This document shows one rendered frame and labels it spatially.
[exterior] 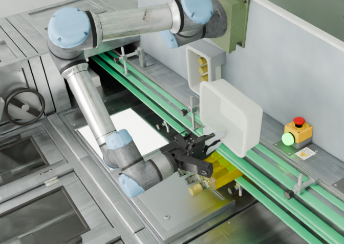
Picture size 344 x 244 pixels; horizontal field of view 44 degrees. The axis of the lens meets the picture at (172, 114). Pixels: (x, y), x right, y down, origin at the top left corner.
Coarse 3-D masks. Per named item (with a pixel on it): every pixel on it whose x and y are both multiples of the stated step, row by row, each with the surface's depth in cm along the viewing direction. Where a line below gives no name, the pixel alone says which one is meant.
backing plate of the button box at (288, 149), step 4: (280, 140) 157; (276, 144) 155; (280, 144) 156; (284, 144) 155; (308, 144) 154; (280, 148) 154; (284, 148) 153; (288, 148) 153; (292, 148) 153; (300, 148) 153; (284, 152) 152; (288, 152) 151; (292, 152) 151
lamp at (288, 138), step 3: (288, 132) 152; (285, 135) 151; (288, 135) 151; (291, 135) 151; (282, 138) 153; (285, 138) 151; (288, 138) 150; (291, 138) 150; (294, 138) 151; (285, 141) 152; (288, 141) 151; (291, 141) 150; (294, 141) 151; (285, 144) 153; (288, 144) 151
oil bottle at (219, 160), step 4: (216, 156) 173; (220, 156) 173; (208, 160) 171; (212, 160) 171; (216, 160) 171; (220, 160) 171; (224, 160) 171; (212, 164) 169; (216, 164) 169; (220, 164) 169; (200, 176) 167; (200, 180) 168
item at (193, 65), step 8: (192, 48) 186; (192, 56) 193; (200, 56) 195; (192, 64) 195; (208, 64) 179; (192, 72) 198; (208, 72) 182; (192, 80) 200; (208, 80) 184; (192, 88) 200
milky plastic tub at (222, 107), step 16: (224, 80) 133; (208, 96) 136; (224, 96) 124; (240, 96) 126; (208, 112) 141; (224, 112) 141; (240, 112) 119; (256, 112) 121; (224, 128) 137; (240, 128) 136; (256, 128) 125; (240, 144) 132; (256, 144) 130
